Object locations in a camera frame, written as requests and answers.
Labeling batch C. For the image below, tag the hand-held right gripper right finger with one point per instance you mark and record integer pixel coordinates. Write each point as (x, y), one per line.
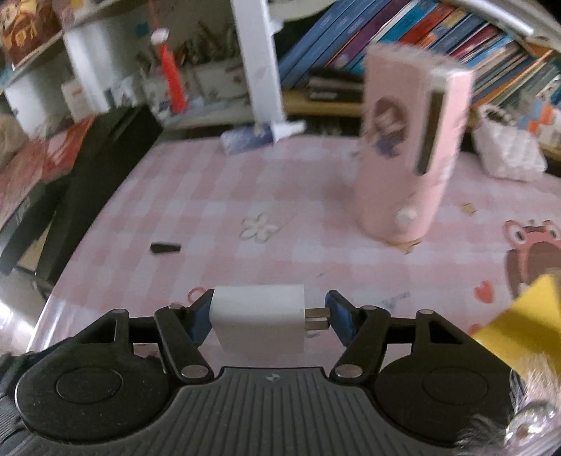
(339, 320)

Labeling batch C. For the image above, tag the grey furry cloth with bead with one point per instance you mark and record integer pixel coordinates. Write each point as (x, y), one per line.
(539, 377)

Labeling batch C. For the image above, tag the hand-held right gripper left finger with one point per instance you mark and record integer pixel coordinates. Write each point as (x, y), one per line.
(199, 320)

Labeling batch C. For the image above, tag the red patterned plastic bag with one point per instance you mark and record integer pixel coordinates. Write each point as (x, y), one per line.
(57, 149)

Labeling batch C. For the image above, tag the pink checked tablecloth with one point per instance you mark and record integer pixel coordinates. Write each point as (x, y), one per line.
(263, 197)

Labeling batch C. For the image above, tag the yellow cardboard box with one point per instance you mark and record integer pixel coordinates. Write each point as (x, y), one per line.
(534, 320)

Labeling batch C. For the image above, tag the orange white carton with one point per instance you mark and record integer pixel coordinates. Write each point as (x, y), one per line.
(545, 122)

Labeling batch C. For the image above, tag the red tassel ornament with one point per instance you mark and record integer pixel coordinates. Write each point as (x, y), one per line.
(175, 87)

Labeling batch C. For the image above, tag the white charger plug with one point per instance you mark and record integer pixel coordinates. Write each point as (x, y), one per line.
(258, 315)

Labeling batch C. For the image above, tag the white shelf unit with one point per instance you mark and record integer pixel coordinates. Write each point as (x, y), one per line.
(258, 65)

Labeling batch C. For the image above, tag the pink cartoon-print canister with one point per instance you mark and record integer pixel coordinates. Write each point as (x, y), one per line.
(385, 175)

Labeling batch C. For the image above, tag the small black plastic piece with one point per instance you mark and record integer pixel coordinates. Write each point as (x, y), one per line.
(165, 247)

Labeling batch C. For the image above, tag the black electronic keyboard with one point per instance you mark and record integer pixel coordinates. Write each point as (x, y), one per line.
(96, 175)

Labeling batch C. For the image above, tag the row of leaning books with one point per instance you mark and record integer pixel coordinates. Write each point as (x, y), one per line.
(350, 39)

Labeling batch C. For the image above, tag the white box red label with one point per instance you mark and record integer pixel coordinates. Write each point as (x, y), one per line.
(75, 101)

